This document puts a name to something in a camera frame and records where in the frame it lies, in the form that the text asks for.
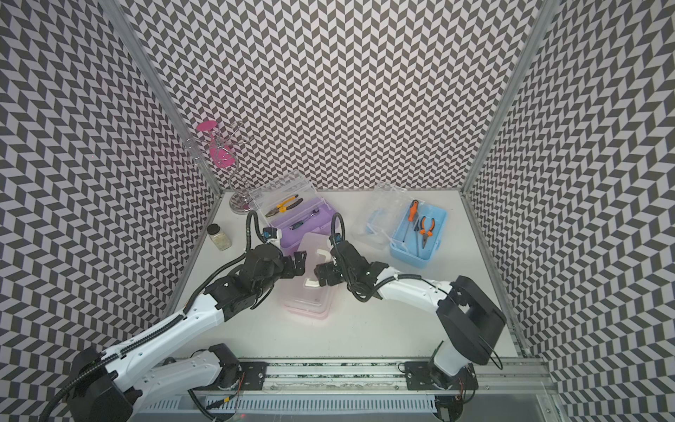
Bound pink toolbox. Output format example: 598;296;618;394
277;233;333;319

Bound purple toolbox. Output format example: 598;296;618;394
250;170;336;252

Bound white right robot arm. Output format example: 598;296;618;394
315;213;506;390

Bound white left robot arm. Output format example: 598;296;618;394
39;211;307;421

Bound glass jar black lid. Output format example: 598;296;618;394
207;223;232;251

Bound silver ratchet wrench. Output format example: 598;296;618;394
290;207;321;230

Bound yellow black pliers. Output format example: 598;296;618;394
265;194;303;218

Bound blue toolbox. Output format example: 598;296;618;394
353;182;448;268

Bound pink glass on rack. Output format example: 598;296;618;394
196;121;236;169

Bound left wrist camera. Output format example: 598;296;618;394
262;227;283;247

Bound orange handled pliers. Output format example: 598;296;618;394
415;216;436;249

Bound orange handled screwdriver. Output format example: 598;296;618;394
403;199;419;243

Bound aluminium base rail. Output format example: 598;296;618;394
134;358;568;421

